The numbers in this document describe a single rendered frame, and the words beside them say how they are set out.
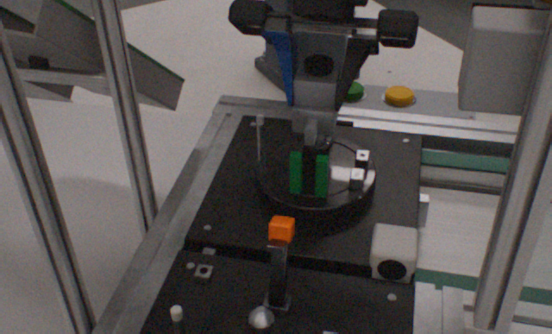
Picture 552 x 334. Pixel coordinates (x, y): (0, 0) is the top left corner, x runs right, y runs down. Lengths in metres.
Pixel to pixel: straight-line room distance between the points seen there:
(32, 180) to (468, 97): 0.35
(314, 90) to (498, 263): 0.24
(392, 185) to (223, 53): 0.60
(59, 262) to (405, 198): 0.37
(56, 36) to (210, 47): 0.67
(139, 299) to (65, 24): 0.27
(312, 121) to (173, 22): 0.78
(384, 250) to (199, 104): 0.55
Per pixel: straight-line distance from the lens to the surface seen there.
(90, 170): 0.96
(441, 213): 0.78
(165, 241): 0.69
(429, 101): 0.90
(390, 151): 0.78
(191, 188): 0.75
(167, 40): 1.30
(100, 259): 0.82
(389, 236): 0.63
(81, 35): 0.65
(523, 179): 0.49
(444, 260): 0.73
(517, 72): 0.48
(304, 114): 0.63
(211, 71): 1.17
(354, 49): 0.61
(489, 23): 0.47
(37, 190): 0.54
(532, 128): 0.47
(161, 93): 0.79
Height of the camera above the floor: 1.43
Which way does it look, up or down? 37 degrees down
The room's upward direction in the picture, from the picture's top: 1 degrees counter-clockwise
